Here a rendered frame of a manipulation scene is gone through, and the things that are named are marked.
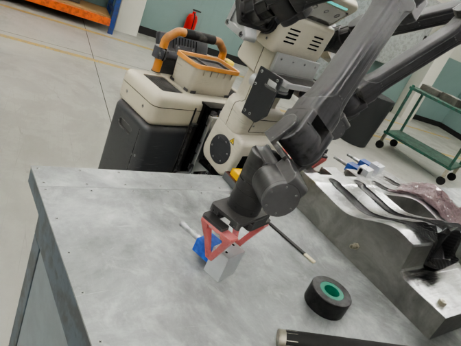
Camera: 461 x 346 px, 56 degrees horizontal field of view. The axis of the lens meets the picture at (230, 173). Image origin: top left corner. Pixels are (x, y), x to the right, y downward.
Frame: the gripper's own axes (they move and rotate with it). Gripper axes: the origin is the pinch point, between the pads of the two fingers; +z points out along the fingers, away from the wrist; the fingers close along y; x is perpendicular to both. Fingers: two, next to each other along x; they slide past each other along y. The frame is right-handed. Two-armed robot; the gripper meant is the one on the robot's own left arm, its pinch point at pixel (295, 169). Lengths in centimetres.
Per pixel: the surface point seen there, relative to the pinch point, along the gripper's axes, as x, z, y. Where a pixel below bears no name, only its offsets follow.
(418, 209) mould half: -20.1, -3.2, 31.3
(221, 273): -38, 3, -41
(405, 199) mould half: -16.0, -3.7, 29.5
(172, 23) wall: 512, 57, 158
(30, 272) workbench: -13, 26, -66
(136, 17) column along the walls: 488, 60, 99
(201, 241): -32, 1, -44
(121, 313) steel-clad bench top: -43, 5, -60
